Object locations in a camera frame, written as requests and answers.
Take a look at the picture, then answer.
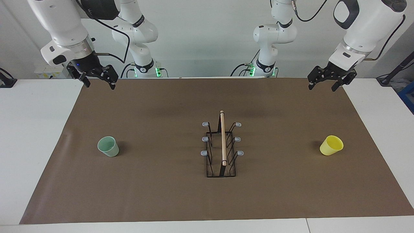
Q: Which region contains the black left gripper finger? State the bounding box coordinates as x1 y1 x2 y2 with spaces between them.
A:
307 66 331 90
331 70 357 92

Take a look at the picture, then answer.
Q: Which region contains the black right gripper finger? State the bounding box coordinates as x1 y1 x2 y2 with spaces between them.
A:
67 64 91 88
96 65 119 90

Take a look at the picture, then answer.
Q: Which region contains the yellow plastic cup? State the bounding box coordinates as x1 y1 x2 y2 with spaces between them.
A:
320 135 344 156

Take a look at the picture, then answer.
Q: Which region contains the pale green plastic cup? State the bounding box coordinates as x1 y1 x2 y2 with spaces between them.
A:
97 136 120 157

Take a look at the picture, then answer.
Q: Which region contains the black stand pole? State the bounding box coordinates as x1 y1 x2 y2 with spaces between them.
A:
376 51 414 86

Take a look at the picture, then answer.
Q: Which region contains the blue box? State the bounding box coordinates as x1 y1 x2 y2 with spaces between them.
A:
397 81 414 114

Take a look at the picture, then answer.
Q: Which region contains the black table clamp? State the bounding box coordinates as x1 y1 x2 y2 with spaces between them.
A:
0 68 17 88

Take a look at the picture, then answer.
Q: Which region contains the brown table mat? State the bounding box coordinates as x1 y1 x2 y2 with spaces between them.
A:
19 77 414 225

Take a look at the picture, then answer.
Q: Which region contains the black right base cable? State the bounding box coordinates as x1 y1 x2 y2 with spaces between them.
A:
120 63 136 78

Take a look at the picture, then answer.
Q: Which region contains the black base cable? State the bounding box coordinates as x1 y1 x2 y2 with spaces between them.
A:
120 63 136 78
230 49 261 77

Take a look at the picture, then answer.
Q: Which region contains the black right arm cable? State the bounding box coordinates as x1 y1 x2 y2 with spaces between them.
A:
76 0 131 64

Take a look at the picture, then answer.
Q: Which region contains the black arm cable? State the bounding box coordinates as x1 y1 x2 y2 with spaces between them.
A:
76 0 131 64
292 0 406 61

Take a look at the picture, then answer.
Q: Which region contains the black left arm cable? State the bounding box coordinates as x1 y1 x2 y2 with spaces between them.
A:
292 0 406 61

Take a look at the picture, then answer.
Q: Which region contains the black left base cable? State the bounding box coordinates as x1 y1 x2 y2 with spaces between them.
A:
230 49 261 77

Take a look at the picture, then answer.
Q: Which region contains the black wire cup rack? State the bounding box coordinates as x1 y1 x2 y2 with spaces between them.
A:
202 110 244 178

